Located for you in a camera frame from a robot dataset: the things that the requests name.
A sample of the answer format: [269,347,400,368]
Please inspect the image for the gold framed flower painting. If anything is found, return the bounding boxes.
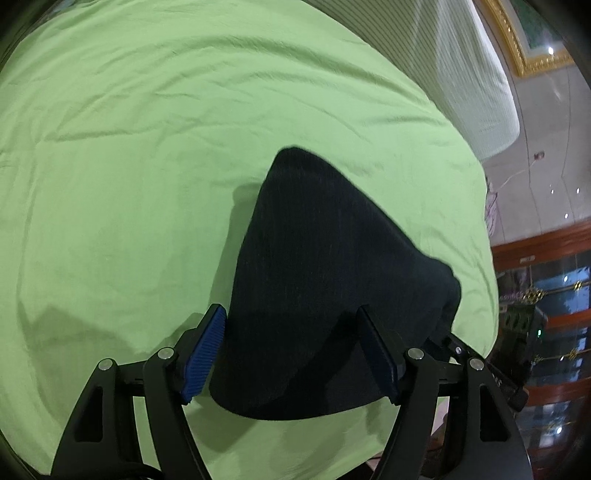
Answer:
[478,0,575,77]

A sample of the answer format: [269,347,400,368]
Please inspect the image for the white cable with wall plug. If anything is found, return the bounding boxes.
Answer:
[496,151,546,190]

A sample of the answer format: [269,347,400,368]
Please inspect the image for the green bed sheet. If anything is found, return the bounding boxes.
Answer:
[0,0,499,474]

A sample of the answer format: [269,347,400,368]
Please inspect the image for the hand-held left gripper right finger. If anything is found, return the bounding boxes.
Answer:
[356,305,532,480]

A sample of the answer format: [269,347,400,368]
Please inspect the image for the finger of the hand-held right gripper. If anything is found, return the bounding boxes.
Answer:
[431,332,483,370]

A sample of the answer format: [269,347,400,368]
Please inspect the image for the plaid cloth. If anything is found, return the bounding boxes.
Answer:
[484,178,502,241]

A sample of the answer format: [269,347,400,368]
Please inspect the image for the wooden glass cabinet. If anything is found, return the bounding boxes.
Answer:
[492,224,591,462]

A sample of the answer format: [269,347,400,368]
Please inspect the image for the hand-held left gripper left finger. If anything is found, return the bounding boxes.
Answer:
[51,303,228,480]

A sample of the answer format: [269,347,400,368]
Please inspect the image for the black pants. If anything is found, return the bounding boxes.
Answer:
[209,147,462,421]

